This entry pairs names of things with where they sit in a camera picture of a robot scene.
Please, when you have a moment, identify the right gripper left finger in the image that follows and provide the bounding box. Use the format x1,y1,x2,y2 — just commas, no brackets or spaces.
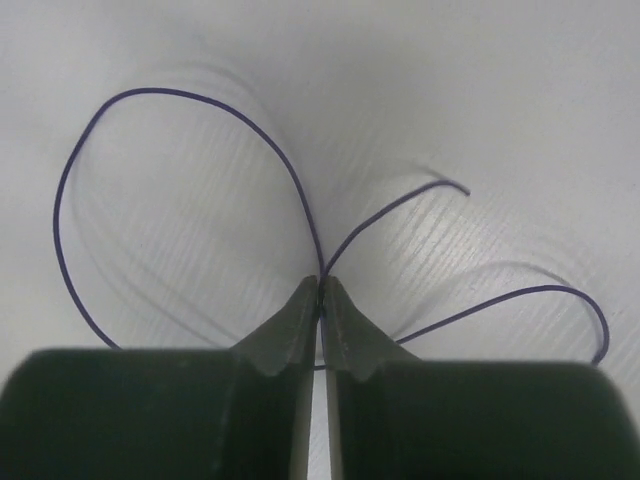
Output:
1,276,318,479

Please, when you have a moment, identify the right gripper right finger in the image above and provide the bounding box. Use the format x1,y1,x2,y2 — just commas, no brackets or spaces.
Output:
323,277,639,479

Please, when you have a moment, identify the thin purple cable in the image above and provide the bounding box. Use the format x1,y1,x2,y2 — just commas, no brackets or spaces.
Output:
52,87,611,371

